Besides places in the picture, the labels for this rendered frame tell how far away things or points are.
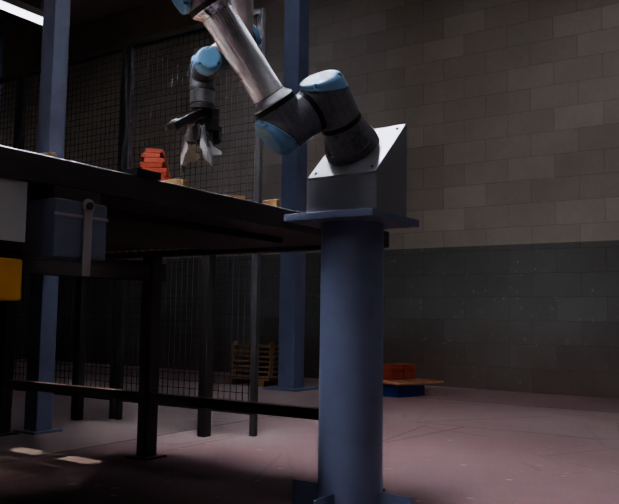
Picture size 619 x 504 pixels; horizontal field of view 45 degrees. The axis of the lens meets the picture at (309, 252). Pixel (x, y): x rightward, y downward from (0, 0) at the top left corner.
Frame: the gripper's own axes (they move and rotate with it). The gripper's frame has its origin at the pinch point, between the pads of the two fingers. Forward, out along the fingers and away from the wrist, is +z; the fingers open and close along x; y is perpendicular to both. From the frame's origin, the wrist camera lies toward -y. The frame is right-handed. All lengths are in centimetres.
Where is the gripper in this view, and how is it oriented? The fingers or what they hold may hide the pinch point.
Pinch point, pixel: (194, 169)
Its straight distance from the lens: 231.3
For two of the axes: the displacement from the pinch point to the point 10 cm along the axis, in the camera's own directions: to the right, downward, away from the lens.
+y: 7.3, 0.7, 6.8
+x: -6.8, 0.5, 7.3
